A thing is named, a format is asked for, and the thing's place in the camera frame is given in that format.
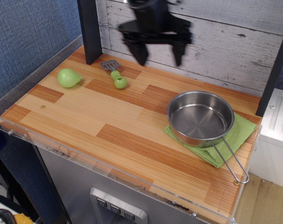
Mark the yellow black object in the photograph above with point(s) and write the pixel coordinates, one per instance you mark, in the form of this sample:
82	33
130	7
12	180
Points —
7	217

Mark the grey button panel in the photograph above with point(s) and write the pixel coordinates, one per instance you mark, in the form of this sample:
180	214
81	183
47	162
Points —
112	210

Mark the green cloth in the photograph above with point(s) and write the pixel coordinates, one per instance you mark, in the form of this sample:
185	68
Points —
239	133

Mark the black vertical post left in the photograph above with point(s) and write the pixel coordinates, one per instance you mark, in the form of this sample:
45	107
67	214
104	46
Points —
90	30

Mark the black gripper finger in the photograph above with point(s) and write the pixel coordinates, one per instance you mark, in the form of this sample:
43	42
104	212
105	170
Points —
179	51
138	49

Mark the silver toy fridge front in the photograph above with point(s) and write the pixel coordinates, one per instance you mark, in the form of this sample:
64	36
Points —
74	180

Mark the white ridged block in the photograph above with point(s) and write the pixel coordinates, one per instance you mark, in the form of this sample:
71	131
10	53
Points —
267	159

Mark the black vertical post right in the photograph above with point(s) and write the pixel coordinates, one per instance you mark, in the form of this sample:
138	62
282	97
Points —
271	83

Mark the silver metal pot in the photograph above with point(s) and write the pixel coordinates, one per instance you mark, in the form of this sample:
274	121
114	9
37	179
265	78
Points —
202	119

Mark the green toy pear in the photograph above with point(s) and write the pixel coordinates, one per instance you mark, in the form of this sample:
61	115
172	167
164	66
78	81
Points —
68	78

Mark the black vertical post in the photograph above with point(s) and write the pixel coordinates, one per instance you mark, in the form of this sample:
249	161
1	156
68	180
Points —
271	83
90	30

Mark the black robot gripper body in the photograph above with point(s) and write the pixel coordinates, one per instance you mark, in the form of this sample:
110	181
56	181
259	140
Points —
154	24

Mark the clear acrylic front guard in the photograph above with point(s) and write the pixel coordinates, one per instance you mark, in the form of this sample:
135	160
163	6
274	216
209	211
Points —
162	170

